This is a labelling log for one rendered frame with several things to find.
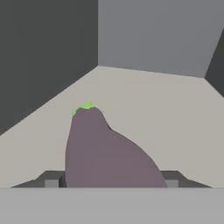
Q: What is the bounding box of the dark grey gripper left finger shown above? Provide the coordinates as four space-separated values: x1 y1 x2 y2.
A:
10 170 67 189

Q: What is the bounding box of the grey freezer interior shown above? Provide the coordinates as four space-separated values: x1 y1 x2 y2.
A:
0 0 224 189

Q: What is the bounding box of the purple eggplant with green stem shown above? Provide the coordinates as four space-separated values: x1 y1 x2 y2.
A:
64 101 169 189

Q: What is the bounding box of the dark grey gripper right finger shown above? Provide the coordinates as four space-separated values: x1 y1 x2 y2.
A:
160 170 214 189

